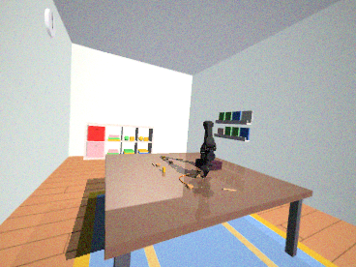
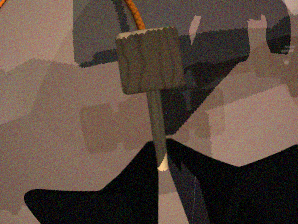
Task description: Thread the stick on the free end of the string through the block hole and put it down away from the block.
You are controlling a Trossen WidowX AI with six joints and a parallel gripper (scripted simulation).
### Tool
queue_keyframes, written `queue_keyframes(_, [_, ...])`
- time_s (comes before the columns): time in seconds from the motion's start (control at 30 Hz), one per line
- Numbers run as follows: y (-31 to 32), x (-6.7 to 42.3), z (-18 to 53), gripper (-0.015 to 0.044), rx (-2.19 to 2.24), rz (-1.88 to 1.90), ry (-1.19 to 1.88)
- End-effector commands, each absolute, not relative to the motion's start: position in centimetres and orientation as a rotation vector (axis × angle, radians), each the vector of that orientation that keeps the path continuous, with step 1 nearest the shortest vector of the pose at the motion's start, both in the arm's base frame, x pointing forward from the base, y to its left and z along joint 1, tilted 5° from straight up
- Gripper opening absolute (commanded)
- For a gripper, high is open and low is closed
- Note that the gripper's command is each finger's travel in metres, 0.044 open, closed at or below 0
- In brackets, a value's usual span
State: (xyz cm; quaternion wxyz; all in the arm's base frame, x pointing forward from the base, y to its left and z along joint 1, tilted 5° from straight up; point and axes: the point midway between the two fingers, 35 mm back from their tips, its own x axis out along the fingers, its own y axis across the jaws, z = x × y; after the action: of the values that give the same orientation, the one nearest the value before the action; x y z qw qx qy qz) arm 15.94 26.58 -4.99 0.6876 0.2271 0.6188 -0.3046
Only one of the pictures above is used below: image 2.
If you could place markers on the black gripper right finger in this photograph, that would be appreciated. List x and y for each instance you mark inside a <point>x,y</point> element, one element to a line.
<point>211,191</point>

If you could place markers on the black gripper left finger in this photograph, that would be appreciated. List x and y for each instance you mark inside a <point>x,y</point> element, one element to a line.
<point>130,198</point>

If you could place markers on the wooden stick with orange string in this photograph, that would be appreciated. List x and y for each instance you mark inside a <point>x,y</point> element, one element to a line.
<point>154,107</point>

